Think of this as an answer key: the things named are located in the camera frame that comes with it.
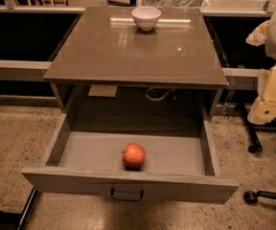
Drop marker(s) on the open grey top drawer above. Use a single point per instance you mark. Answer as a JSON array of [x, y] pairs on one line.
[[85, 157]]

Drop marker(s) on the white wire basket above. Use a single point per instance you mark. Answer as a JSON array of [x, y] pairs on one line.
[[175, 3]]

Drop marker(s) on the grey cabinet with counter top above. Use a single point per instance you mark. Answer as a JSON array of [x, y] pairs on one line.
[[105, 47]]

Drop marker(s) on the red apple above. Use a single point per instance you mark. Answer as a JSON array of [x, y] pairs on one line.
[[133, 156]]

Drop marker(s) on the white bowl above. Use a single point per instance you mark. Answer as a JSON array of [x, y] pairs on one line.
[[146, 18]]

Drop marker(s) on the grey metal rail frame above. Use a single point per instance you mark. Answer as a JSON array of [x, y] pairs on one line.
[[23, 70]]

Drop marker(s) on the black drawer handle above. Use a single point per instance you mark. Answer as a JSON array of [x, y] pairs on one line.
[[126, 196]]

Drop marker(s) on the black chair caster leg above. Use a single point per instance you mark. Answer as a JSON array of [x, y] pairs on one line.
[[251, 197]]

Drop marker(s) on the black floor bar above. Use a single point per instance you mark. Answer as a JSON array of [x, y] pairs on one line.
[[27, 210]]

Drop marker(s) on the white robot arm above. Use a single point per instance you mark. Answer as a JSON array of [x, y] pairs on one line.
[[270, 40]]

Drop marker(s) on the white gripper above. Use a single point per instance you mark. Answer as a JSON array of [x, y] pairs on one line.
[[263, 112]]

